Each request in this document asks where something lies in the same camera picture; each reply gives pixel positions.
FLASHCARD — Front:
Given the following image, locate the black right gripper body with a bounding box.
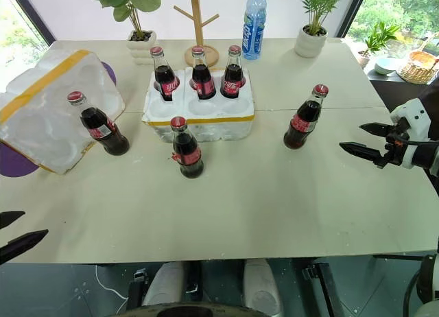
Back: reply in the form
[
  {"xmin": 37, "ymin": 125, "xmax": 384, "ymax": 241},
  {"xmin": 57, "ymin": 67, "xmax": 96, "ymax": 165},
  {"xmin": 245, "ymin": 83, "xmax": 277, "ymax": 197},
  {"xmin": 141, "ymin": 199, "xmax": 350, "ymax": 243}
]
[{"xmin": 377, "ymin": 117, "xmax": 412, "ymax": 169}]

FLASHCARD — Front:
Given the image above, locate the purple round mat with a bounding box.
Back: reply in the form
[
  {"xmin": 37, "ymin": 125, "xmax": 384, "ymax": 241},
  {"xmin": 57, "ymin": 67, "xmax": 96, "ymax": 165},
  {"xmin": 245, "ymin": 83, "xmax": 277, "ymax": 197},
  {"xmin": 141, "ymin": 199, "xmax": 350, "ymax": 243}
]
[{"xmin": 0, "ymin": 60, "xmax": 118, "ymax": 178}]

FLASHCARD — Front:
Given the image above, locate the white rounded robot leg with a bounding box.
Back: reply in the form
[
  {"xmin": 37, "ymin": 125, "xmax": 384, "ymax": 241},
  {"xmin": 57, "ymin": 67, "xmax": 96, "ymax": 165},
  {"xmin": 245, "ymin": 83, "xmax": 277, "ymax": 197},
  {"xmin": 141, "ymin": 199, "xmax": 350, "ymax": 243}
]
[
  {"xmin": 242, "ymin": 257, "xmax": 283, "ymax": 316},
  {"xmin": 141, "ymin": 261, "xmax": 183, "ymax": 308}
]

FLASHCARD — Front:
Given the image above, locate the wooden mug tree stand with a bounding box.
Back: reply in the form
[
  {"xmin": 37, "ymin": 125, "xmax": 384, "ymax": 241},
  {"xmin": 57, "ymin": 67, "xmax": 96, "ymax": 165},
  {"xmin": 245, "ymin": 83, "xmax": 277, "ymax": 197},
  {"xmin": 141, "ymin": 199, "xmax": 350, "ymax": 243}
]
[{"xmin": 173, "ymin": 0, "xmax": 221, "ymax": 68}]

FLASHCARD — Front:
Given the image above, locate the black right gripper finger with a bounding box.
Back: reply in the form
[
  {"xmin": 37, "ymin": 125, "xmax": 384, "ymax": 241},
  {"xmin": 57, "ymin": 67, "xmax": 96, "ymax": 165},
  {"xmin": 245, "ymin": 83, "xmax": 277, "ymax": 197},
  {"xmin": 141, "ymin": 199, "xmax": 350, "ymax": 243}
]
[
  {"xmin": 339, "ymin": 141, "xmax": 383, "ymax": 166},
  {"xmin": 359, "ymin": 122, "xmax": 394, "ymax": 139}
]

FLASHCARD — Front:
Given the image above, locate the white foam lid yellow tape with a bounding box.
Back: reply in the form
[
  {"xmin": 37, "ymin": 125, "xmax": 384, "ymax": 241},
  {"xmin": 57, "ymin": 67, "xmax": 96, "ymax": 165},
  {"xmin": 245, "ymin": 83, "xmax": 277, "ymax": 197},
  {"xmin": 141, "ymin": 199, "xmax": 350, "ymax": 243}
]
[{"xmin": 0, "ymin": 49, "xmax": 126, "ymax": 176}]

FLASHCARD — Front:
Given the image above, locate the round-leaf green plant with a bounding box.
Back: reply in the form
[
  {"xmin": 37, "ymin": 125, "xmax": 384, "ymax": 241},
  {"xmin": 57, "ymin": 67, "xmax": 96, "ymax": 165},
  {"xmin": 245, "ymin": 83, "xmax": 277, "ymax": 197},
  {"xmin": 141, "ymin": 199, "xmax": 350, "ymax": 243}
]
[{"xmin": 91, "ymin": 0, "xmax": 163, "ymax": 40}]

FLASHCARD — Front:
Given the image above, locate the white round ribbed plant pot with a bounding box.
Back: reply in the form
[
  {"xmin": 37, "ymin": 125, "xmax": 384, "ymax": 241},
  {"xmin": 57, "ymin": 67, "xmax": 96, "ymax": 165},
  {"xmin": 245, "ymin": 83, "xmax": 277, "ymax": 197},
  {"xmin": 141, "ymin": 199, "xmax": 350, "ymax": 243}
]
[{"xmin": 294, "ymin": 24, "xmax": 329, "ymax": 59}]

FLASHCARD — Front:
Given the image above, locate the small potted bamboo plant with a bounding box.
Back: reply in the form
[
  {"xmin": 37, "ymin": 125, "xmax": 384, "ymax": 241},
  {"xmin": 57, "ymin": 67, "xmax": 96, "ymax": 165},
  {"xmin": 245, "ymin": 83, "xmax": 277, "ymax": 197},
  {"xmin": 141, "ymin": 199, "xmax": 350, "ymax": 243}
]
[{"xmin": 355, "ymin": 21, "xmax": 401, "ymax": 69}]

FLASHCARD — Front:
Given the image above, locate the palm-leaf green plant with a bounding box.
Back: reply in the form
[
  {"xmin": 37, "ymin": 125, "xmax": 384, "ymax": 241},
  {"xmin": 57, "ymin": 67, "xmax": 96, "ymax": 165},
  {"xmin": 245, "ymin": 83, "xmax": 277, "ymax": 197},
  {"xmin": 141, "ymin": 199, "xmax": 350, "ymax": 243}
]
[{"xmin": 299, "ymin": 0, "xmax": 348, "ymax": 35}]

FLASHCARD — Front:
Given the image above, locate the wicker basket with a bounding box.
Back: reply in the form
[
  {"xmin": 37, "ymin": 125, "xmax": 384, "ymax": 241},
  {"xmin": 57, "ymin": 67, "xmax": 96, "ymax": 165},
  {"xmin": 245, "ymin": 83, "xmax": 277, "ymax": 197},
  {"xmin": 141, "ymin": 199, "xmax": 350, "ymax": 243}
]
[{"xmin": 396, "ymin": 31, "xmax": 439, "ymax": 84}]

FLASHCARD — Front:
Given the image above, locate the black table frame strut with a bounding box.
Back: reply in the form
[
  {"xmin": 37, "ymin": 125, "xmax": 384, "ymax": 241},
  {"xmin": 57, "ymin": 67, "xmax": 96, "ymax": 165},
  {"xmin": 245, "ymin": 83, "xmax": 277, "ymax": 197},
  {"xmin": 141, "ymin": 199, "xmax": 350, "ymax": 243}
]
[{"xmin": 300, "ymin": 261, "xmax": 336, "ymax": 317}]

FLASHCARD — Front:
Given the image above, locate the dark rounded robot body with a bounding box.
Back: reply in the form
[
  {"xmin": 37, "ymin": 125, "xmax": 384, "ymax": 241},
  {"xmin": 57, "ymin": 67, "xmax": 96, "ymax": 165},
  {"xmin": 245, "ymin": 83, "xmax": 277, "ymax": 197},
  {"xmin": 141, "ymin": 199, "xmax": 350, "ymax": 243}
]
[{"xmin": 115, "ymin": 301, "xmax": 276, "ymax": 317}]

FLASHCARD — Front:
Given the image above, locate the blue plastic drink bottle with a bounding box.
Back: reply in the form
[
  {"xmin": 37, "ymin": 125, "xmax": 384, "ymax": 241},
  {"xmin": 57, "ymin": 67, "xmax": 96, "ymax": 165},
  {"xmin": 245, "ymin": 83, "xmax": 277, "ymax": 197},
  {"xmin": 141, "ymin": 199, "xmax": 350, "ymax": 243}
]
[{"xmin": 241, "ymin": 0, "xmax": 268, "ymax": 61}]

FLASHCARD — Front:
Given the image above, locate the white square ribbed plant pot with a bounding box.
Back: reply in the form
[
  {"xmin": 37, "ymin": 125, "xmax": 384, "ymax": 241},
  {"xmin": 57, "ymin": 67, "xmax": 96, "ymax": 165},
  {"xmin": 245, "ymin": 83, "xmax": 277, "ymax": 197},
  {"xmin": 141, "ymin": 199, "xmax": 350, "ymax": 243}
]
[{"xmin": 126, "ymin": 30, "xmax": 158, "ymax": 67}]

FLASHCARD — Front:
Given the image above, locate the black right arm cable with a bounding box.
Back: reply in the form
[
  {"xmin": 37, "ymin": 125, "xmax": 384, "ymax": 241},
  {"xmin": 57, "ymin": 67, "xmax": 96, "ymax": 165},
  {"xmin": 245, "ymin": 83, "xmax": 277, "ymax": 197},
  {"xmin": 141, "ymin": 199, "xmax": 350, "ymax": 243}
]
[{"xmin": 403, "ymin": 139, "xmax": 439, "ymax": 315}]

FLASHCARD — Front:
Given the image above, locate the white foam bottle tray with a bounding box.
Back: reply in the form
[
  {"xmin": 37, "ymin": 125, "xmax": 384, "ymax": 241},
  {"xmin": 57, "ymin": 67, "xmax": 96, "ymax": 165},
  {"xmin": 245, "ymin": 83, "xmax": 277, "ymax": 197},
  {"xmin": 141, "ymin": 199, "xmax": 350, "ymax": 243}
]
[{"xmin": 141, "ymin": 67, "xmax": 256, "ymax": 143}]

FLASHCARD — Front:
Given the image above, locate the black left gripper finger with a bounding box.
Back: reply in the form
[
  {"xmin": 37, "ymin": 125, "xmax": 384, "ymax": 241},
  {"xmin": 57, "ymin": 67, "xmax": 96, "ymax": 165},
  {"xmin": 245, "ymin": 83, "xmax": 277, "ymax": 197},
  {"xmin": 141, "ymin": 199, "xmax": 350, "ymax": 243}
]
[
  {"xmin": 0, "ymin": 211, "xmax": 26, "ymax": 230},
  {"xmin": 0, "ymin": 228, "xmax": 49, "ymax": 266}
]

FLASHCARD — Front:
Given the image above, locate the pale ceramic bowl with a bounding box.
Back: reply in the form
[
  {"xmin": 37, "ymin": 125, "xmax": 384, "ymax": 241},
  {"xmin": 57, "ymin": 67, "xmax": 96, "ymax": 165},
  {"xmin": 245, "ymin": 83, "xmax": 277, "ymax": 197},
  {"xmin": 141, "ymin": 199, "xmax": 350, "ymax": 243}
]
[{"xmin": 373, "ymin": 56, "xmax": 399, "ymax": 75}]

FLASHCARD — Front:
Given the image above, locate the dark side table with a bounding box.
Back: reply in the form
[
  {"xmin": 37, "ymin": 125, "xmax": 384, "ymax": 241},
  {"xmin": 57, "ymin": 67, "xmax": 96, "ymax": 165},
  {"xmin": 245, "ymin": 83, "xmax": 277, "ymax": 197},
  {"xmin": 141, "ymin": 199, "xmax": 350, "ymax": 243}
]
[{"xmin": 366, "ymin": 68, "xmax": 439, "ymax": 114}]

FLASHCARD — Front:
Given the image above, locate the thin white floor cable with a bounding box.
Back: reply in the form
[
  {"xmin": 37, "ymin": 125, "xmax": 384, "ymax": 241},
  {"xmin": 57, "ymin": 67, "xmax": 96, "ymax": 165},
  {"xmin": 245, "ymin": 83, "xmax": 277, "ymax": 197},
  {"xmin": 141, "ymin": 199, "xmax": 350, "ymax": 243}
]
[{"xmin": 94, "ymin": 264, "xmax": 130, "ymax": 301}]

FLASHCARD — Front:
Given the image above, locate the glass cola bottle red cap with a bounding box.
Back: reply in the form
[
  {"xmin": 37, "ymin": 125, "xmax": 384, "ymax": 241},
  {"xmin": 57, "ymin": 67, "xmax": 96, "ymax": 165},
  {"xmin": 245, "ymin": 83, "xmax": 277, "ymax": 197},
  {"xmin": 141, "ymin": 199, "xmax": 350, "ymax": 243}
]
[
  {"xmin": 150, "ymin": 46, "xmax": 181, "ymax": 102},
  {"xmin": 67, "ymin": 91, "xmax": 131, "ymax": 157},
  {"xmin": 219, "ymin": 45, "xmax": 247, "ymax": 99},
  {"xmin": 190, "ymin": 45, "xmax": 217, "ymax": 101},
  {"xmin": 169, "ymin": 116, "xmax": 205, "ymax": 180},
  {"xmin": 283, "ymin": 84, "xmax": 330, "ymax": 150}
]

